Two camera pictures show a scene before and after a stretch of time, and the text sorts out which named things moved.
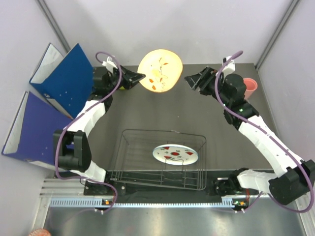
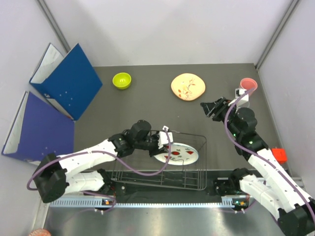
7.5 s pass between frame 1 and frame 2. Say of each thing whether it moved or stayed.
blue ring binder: stayed
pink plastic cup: stayed
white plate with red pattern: stayed
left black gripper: moved
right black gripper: moved
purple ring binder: stayed
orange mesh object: stayed
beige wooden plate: moved
